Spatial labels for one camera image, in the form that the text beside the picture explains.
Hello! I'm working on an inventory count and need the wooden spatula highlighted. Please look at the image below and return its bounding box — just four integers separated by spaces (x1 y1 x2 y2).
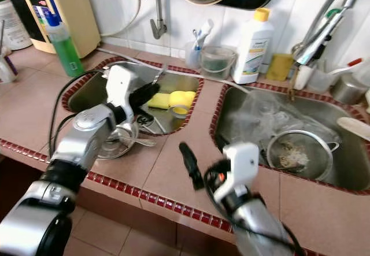
336 116 370 142

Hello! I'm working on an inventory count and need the white printed mug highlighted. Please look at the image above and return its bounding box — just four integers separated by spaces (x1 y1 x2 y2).
0 54 19 84

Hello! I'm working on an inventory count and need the clear plastic bag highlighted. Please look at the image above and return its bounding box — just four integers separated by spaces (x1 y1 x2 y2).
228 91 342 147

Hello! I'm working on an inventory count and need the green dish soap bottle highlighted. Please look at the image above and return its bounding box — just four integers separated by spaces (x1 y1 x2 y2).
45 13 85 79

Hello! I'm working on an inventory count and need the metal wall tap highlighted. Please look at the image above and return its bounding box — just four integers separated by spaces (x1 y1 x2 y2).
149 0 167 40

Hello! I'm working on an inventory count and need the pale blue toothbrush cup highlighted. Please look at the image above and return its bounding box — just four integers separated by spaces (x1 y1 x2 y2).
184 39 203 69

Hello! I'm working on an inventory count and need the white jar green lid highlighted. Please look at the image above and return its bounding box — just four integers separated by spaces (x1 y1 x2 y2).
0 0 34 51

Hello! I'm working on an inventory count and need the steel bowl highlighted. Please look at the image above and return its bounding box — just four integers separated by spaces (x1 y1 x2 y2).
95 120 140 160

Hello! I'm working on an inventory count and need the clear plastic pail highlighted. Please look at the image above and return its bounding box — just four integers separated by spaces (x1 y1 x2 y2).
199 45 238 81

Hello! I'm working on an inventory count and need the steel sink basin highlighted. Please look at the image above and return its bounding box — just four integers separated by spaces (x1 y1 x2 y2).
210 83 370 196
61 60 206 136

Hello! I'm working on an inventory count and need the steel cup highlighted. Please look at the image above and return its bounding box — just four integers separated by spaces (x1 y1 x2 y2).
332 74 368 105

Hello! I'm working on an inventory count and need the white power cable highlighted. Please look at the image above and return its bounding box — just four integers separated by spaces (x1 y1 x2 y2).
101 0 146 38

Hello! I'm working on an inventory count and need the steel spoon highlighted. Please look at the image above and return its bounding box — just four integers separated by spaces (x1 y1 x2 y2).
121 135 158 148

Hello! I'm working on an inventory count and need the chrome kitchen faucet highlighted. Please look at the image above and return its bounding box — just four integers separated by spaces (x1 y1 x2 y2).
289 0 364 102

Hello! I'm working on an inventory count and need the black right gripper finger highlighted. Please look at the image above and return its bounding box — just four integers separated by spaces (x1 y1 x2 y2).
179 142 206 191

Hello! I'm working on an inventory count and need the steel mesh strainer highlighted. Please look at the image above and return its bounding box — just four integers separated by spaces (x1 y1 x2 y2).
266 130 341 181

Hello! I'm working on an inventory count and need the bright yellow sponge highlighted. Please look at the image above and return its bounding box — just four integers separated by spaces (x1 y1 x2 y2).
146 92 171 110

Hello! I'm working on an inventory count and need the mustard yellow sponge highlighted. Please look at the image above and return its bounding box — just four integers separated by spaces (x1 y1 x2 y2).
265 53 295 83

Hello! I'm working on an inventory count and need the white bottle yellow cap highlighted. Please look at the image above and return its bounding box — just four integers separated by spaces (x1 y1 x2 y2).
231 8 275 85

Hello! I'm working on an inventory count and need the beige water filter appliance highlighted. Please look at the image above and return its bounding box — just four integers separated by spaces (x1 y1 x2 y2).
0 0 102 59

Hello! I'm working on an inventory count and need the white stick green handle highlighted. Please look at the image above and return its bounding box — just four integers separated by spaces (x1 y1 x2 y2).
142 114 166 135

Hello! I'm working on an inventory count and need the white utensil red tip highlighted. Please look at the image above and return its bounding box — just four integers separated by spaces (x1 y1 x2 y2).
327 58 364 76

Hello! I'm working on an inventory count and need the thin white tube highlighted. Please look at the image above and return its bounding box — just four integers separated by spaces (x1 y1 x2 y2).
95 47 252 95

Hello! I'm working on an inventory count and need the white blue toothbrush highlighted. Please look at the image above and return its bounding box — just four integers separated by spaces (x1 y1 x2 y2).
194 18 216 51

